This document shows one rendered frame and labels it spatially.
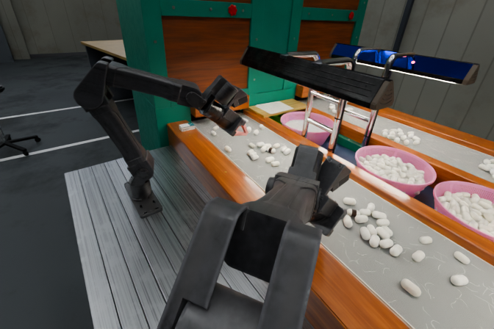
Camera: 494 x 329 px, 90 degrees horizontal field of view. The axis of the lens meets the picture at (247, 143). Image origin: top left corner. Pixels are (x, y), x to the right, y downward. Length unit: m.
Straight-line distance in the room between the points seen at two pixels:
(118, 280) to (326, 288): 0.47
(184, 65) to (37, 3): 7.14
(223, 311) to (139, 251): 0.58
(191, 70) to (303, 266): 1.09
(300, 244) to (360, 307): 0.41
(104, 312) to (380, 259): 0.62
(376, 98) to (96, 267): 0.80
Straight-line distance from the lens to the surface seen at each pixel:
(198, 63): 1.21
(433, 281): 0.74
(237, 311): 0.21
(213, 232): 0.20
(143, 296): 0.69
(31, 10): 8.20
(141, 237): 0.80
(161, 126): 1.21
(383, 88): 0.69
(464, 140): 1.50
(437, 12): 2.98
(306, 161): 0.47
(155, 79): 0.72
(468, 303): 0.75
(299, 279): 0.19
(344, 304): 0.58
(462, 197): 1.09
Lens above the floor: 1.24
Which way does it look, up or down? 28 degrees down
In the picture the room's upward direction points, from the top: 3 degrees clockwise
